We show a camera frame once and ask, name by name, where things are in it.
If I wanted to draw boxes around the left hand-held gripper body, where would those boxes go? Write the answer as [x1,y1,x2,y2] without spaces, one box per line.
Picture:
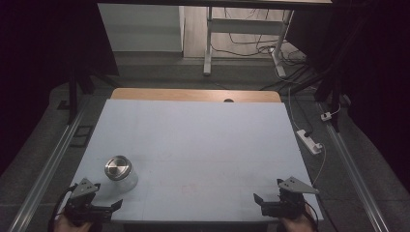
[63,177,114,226]

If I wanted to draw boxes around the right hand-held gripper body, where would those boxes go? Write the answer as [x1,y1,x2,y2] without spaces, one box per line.
[276,175,320,220]

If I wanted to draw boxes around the clear glass jar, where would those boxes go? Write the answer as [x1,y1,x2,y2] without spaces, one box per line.
[109,167,139,195]

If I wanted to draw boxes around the small metal bowl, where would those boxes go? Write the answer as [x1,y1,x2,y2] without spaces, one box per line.
[103,155,132,182]

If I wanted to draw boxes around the person's left hand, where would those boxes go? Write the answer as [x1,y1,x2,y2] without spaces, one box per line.
[52,212,95,232]

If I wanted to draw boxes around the person's right hand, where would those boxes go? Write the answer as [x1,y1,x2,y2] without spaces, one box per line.
[278,206,319,232]

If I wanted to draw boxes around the white power strip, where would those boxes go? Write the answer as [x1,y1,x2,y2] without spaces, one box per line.
[296,129,324,156]

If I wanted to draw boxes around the black metal stand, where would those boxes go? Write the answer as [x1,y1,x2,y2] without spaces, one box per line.
[291,9,362,133]
[57,61,121,126]

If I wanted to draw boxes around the wooden table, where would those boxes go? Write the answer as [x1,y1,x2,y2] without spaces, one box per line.
[109,87,282,103]

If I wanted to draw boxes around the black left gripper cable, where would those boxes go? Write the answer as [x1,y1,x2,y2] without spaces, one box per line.
[47,183,79,232]

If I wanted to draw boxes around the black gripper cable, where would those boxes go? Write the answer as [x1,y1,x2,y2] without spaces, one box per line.
[47,183,79,232]
[302,198,321,230]

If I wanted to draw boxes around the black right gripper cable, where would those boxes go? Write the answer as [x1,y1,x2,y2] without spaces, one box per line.
[302,198,321,230]

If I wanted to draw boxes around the grey metal floor rail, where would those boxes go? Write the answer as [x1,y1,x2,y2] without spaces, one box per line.
[317,101,392,232]
[7,99,92,232]

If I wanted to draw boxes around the tangled black floor cables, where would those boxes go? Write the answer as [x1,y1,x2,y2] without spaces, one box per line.
[211,8,318,92]

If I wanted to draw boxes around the white metal desk frame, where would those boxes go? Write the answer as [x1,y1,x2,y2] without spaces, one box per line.
[202,6,295,78]

